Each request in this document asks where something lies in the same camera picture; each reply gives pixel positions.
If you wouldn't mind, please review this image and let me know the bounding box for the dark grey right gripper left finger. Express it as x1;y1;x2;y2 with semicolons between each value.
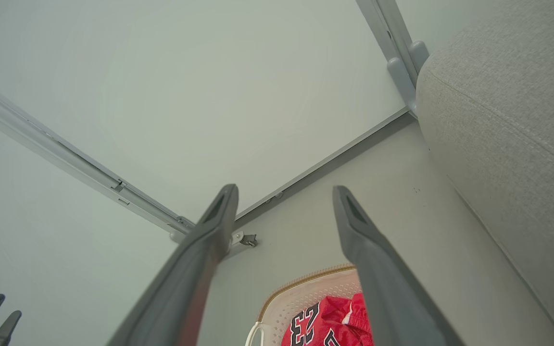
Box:
106;184;239;346

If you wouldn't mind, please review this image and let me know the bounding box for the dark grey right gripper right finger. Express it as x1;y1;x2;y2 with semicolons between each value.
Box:
333;185;465;346

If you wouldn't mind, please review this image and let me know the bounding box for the red number 23 basketball jersey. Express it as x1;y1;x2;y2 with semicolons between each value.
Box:
281;293;375;346

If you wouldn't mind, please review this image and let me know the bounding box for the cream perforated laundry basket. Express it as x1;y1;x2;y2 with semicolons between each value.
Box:
245;264;362;346

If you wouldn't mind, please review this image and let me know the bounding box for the small grey caster bracket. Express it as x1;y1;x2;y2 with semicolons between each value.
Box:
231;231;258;248

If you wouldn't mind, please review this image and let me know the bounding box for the grey wall skirting strip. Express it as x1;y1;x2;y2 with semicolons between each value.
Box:
233;108;417;231

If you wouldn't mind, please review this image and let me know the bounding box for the long grey metal partition rail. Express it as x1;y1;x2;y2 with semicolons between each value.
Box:
0;81;197;242

